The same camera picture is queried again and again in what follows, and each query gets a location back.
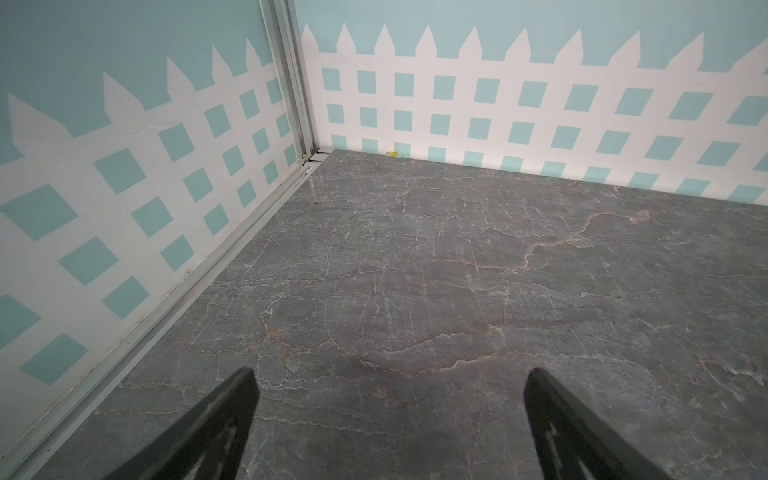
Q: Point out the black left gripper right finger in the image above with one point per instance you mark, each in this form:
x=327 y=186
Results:
x=572 y=442

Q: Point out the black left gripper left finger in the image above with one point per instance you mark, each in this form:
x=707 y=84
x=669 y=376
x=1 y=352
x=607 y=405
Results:
x=208 y=440

